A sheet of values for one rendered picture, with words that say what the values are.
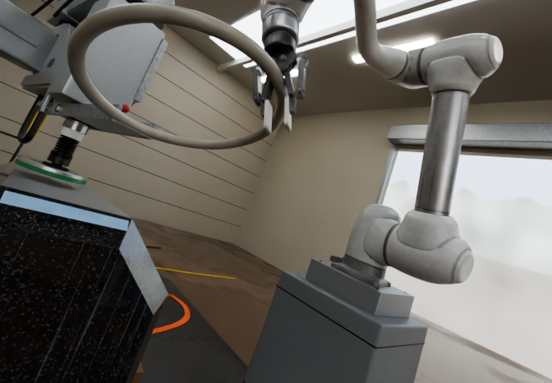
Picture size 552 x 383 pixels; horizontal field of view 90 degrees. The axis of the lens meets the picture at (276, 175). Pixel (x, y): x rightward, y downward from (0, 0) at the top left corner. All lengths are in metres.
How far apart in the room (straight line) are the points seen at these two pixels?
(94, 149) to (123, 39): 5.13
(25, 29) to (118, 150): 4.72
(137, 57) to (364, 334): 1.24
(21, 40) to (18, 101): 4.47
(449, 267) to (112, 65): 1.30
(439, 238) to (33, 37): 1.89
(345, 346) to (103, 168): 5.88
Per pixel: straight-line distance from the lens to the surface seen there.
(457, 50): 1.03
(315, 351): 1.00
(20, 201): 0.95
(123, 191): 6.52
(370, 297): 0.98
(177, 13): 0.55
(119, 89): 1.26
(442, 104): 1.01
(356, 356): 0.93
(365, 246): 1.05
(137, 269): 1.03
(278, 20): 0.71
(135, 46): 1.31
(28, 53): 1.85
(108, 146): 6.37
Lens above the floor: 0.95
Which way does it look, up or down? 9 degrees up
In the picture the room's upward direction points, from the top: 21 degrees clockwise
